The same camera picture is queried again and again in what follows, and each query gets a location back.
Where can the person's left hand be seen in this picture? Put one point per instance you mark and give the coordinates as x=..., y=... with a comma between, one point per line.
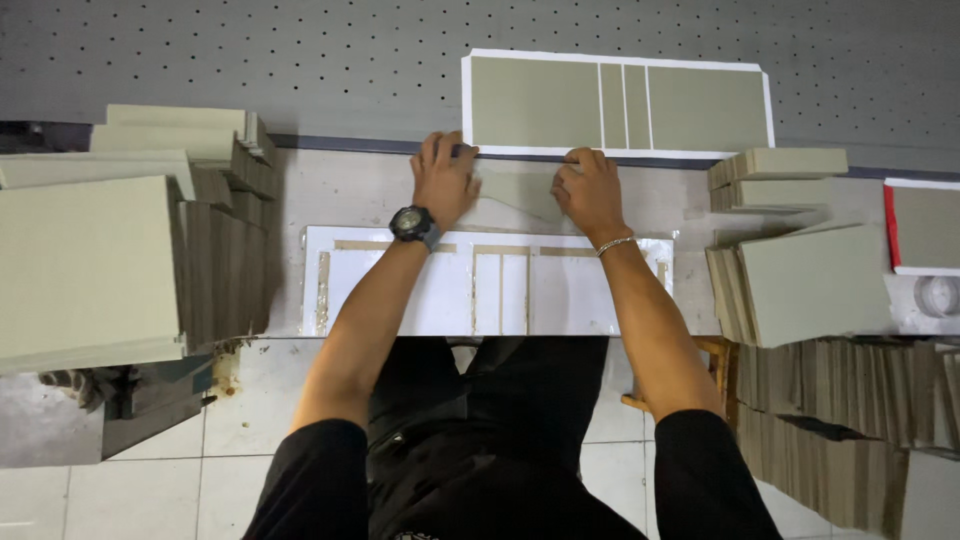
x=442, y=184

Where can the person's right hand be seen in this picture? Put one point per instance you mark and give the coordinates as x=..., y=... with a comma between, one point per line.
x=596, y=196

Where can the black wrist watch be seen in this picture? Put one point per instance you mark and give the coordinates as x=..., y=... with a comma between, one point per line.
x=414, y=223

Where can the grey board piece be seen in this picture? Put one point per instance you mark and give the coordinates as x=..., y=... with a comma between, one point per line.
x=521, y=191

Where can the white cover sheet, grey boards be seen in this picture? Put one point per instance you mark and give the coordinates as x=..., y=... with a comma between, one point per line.
x=540, y=105

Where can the white positioning template sheet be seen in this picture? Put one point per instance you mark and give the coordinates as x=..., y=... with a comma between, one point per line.
x=442, y=292

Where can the small stack of grey boards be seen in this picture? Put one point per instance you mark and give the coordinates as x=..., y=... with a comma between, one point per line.
x=780, y=176

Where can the wooden stool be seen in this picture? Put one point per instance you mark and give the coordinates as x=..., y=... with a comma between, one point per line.
x=720, y=367

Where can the leaning stack of grey boards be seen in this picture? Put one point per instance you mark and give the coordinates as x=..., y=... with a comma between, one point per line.
x=810, y=285

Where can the grey perforated conveyor belt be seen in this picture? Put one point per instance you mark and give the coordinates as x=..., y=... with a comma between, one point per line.
x=225, y=60

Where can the person's black clothing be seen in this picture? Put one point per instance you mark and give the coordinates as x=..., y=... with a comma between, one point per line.
x=487, y=450

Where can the long row of grey boards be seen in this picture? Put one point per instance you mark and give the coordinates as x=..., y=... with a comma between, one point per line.
x=840, y=420

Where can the red-edged cover sheet with board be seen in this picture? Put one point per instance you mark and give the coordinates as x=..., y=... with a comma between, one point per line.
x=926, y=225

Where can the clear tape roll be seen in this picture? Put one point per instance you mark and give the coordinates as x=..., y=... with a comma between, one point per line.
x=937, y=295

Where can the large pile of grey boards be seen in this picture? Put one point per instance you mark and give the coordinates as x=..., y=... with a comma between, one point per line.
x=90, y=255

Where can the dark metal table frame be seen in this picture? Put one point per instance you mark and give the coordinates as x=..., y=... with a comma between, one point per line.
x=150, y=405

